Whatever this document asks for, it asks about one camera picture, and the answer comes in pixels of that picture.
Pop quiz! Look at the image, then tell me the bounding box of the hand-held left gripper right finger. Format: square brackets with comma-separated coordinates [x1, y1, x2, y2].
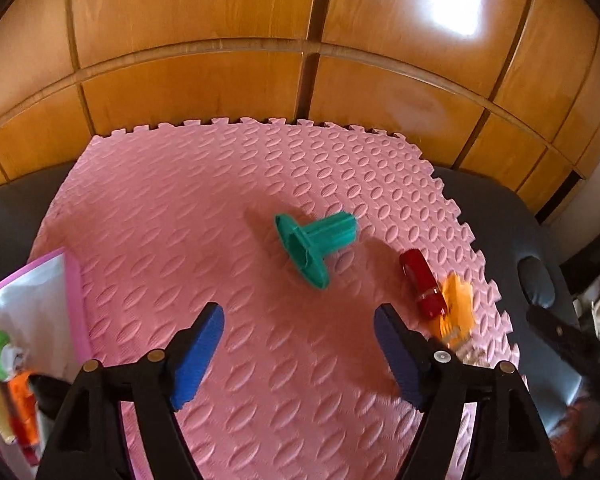
[373, 303, 563, 480]

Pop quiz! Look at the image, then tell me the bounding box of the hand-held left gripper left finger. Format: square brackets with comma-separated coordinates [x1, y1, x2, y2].
[35, 301, 226, 480]

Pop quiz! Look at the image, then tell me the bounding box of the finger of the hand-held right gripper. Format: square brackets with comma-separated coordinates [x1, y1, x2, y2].
[526, 305, 600, 377]

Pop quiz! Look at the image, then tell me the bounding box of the teal plastic funnel toy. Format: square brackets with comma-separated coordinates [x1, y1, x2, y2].
[273, 211, 359, 291]

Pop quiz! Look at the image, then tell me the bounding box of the pink-rimmed white box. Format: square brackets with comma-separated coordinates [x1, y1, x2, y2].
[0, 247, 93, 480]

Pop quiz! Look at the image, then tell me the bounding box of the orange plastic toy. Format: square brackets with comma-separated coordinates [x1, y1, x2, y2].
[7, 370, 42, 448]

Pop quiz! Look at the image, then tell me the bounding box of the grey oval table insert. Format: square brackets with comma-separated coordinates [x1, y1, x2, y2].
[517, 256, 578, 308]

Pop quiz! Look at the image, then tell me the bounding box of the orange-yellow plastic toy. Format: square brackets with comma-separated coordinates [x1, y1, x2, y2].
[425, 275, 476, 352]

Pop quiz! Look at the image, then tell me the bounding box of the red plastic bottle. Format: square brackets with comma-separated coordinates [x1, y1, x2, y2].
[399, 249, 448, 321]

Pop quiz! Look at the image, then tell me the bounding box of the pink foam puzzle mat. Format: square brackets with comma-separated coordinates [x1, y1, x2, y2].
[27, 117, 523, 480]

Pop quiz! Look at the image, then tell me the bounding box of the black round object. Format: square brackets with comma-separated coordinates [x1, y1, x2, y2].
[30, 372, 76, 423]

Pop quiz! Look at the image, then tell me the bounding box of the small white item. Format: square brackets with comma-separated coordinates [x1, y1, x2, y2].
[0, 347, 27, 374]

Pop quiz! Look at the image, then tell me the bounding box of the wooden wardrobe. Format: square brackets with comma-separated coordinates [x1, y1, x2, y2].
[0, 0, 600, 223]

